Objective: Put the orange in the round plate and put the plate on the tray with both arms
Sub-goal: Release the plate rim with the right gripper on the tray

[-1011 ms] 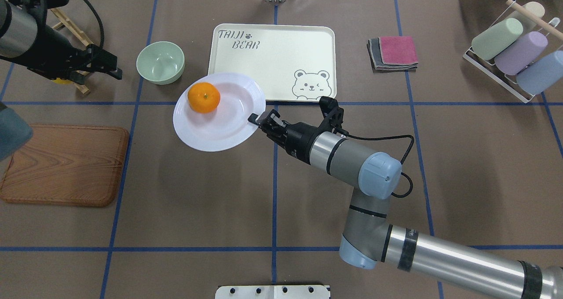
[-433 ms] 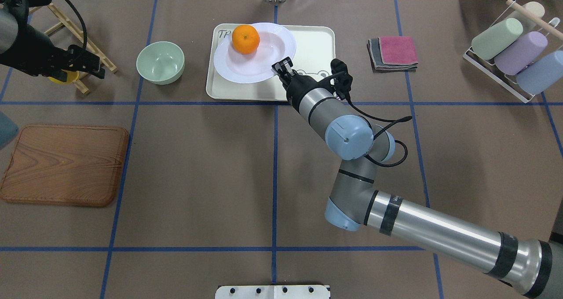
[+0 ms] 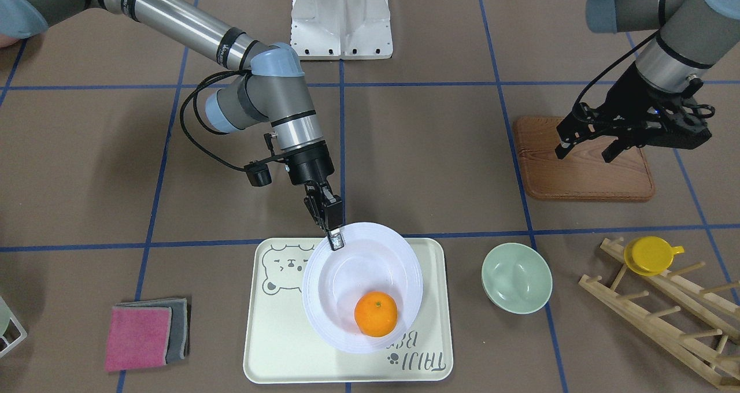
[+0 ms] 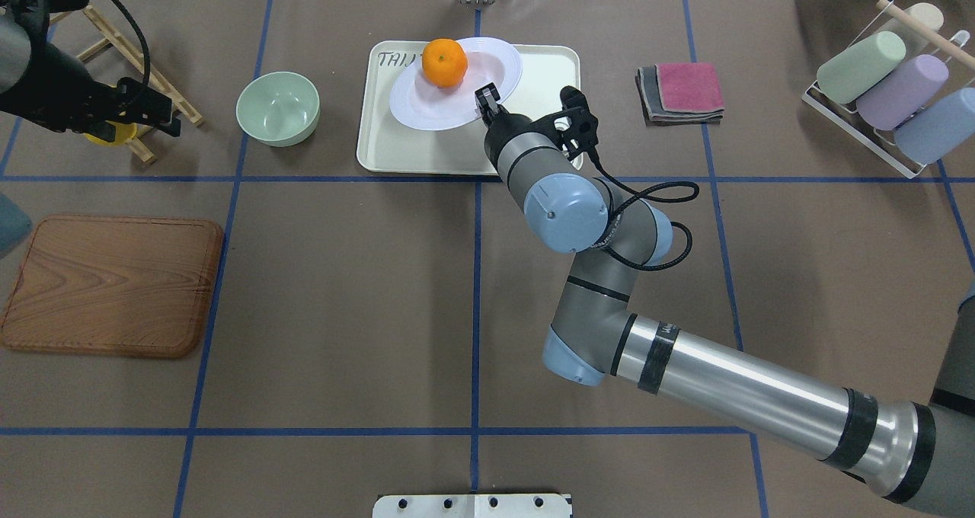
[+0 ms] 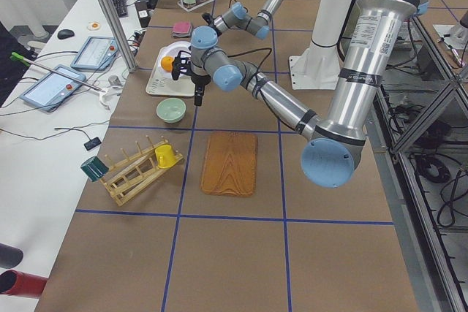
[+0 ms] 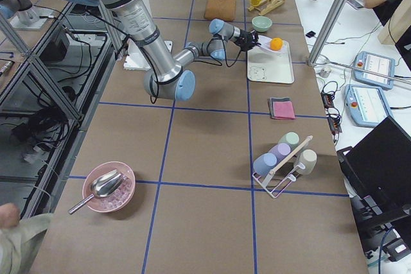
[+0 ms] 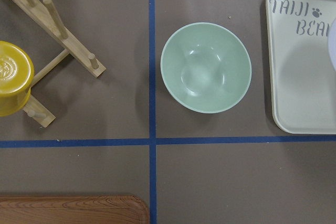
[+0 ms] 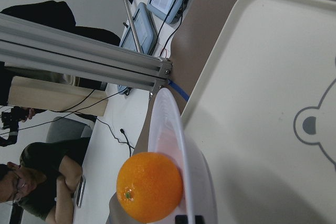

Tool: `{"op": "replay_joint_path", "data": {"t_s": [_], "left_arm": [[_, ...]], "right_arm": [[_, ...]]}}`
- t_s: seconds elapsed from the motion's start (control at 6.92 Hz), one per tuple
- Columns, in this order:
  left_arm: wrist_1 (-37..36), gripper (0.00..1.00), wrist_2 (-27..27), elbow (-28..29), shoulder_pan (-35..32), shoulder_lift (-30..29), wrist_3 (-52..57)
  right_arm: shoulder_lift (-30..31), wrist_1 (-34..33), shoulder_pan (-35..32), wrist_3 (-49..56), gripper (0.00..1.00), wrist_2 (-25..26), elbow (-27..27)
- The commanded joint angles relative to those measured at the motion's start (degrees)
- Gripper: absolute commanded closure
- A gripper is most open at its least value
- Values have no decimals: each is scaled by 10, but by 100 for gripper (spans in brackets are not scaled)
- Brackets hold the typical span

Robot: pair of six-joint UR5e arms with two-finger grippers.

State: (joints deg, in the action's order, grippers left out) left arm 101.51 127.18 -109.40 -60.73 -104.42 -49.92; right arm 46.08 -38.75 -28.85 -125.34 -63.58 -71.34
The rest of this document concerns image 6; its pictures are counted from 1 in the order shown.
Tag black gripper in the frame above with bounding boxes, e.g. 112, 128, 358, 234
236, 30, 261, 51

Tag white round plate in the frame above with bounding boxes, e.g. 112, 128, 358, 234
258, 35, 287, 53

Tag orange fruit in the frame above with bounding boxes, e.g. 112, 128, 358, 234
270, 37, 283, 51

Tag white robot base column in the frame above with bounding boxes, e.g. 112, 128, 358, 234
123, 39, 151, 71

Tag cream bear tray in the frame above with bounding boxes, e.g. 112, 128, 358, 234
247, 42, 294, 84

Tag green ceramic bowl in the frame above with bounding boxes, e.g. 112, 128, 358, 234
251, 16, 272, 33

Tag wooden cutting board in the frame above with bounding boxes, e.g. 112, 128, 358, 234
204, 0, 236, 22

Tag small black sensor puck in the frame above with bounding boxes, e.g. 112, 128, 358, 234
306, 31, 316, 38

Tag grey cloth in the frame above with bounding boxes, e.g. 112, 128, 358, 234
268, 97, 292, 119

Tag pink cloth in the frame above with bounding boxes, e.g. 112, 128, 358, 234
272, 101, 295, 120

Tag small metal weight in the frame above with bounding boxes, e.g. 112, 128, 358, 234
319, 66, 331, 78

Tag green tumbler cup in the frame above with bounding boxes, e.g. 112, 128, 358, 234
279, 132, 300, 151

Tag purple tumbler cup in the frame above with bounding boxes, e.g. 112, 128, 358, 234
269, 143, 291, 162

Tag far teach pendant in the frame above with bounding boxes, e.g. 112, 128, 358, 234
354, 51, 395, 90

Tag teach pendant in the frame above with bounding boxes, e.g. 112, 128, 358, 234
344, 85, 393, 128
354, 51, 395, 90

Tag blue tumbler cup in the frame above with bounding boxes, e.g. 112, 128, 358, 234
253, 153, 277, 176

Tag beige tumbler cup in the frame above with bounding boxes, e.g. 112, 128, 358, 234
294, 149, 317, 175

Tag near teach pendant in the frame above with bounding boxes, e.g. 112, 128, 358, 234
344, 85, 393, 128

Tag metal grabber stick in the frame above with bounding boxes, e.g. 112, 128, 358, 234
324, 58, 411, 82

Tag black monitor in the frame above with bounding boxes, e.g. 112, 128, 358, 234
337, 116, 410, 223

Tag metal scoop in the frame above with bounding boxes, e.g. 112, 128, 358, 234
67, 169, 124, 215

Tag pink bowl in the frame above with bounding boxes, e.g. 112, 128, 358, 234
82, 161, 136, 213

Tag standing person beige clothes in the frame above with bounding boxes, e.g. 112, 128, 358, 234
1, 203, 53, 273

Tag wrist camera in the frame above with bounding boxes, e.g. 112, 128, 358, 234
250, 30, 259, 42

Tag aluminium frame post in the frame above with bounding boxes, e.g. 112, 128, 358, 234
307, 0, 345, 67

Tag white wire cup rack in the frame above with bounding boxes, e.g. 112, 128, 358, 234
252, 135, 313, 198

